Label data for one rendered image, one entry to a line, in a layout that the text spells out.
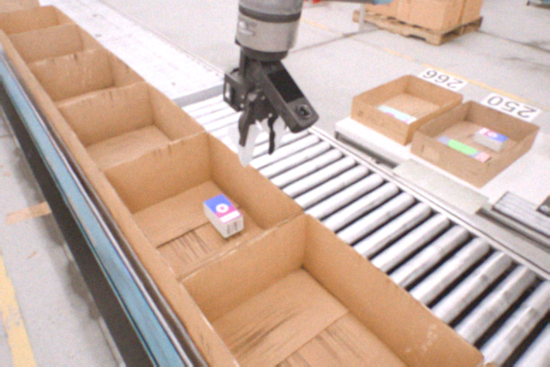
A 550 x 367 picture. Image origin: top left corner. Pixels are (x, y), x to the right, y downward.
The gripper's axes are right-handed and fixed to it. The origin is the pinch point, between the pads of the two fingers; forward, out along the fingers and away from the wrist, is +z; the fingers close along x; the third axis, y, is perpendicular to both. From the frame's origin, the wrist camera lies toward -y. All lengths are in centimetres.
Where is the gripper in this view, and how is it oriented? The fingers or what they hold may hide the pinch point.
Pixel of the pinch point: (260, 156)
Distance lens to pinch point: 72.1
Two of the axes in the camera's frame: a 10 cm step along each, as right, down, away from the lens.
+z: -1.2, 7.9, 6.1
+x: -7.5, 3.3, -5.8
